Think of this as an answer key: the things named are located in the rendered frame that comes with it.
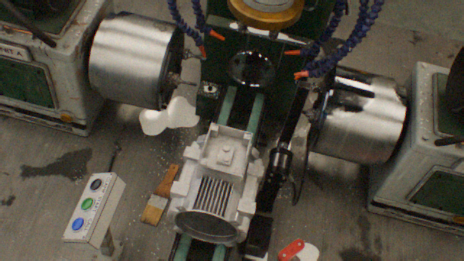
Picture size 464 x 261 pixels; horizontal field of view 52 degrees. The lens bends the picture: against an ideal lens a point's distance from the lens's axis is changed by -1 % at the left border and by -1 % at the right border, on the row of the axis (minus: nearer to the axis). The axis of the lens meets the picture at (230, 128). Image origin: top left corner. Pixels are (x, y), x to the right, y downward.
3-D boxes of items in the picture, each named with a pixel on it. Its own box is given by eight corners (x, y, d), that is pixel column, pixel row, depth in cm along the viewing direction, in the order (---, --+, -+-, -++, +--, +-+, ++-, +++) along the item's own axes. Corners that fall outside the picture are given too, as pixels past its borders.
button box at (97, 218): (104, 184, 116) (90, 172, 112) (127, 183, 112) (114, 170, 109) (75, 250, 106) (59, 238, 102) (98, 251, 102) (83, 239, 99)
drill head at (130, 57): (85, 43, 153) (74, -21, 133) (196, 71, 152) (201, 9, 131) (51, 101, 139) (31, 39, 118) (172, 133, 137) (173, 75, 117)
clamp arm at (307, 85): (278, 140, 130) (299, 77, 109) (288, 143, 130) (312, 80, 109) (275, 150, 128) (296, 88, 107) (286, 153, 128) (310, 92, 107)
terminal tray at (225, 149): (207, 139, 118) (209, 122, 112) (249, 150, 118) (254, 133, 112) (194, 180, 111) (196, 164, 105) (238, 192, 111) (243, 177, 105)
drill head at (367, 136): (288, 94, 150) (307, 35, 130) (417, 127, 148) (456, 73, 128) (274, 159, 136) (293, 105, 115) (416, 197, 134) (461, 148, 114)
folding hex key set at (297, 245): (298, 238, 135) (299, 236, 134) (305, 248, 134) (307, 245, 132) (274, 256, 131) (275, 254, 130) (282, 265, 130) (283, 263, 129)
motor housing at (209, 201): (188, 166, 131) (191, 126, 115) (257, 184, 130) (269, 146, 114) (166, 233, 119) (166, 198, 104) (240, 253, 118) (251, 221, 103)
